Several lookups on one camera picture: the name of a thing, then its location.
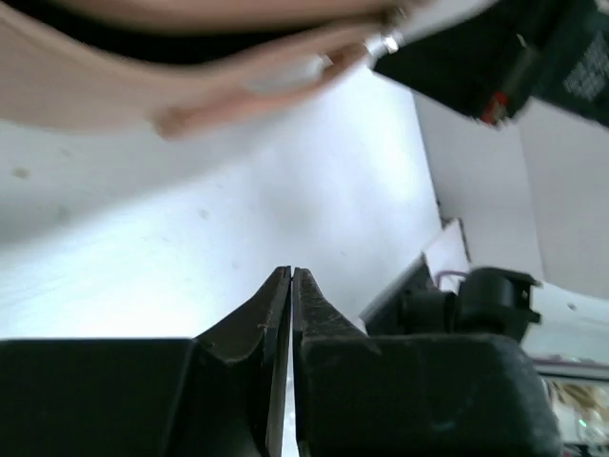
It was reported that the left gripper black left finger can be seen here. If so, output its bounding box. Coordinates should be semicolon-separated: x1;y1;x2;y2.
1;267;291;456

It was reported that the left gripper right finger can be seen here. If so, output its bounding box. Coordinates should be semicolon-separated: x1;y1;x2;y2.
291;268;563;456

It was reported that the pink hard-shell suitcase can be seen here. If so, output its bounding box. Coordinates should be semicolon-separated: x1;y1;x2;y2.
1;1;420;137

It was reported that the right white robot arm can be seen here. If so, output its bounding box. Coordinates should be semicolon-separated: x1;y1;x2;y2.
373;1;608;348

